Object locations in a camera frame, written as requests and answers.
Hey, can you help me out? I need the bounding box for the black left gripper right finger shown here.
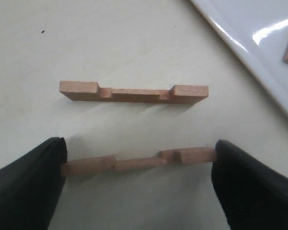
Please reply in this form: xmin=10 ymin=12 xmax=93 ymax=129
xmin=211 ymin=140 xmax=288 ymax=230

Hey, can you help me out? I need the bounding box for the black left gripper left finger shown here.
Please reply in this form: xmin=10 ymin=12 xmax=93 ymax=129
xmin=0 ymin=137 xmax=67 ymax=230

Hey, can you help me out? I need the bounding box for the white plastic tray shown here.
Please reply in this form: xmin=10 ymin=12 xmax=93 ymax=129
xmin=192 ymin=0 xmax=288 ymax=116

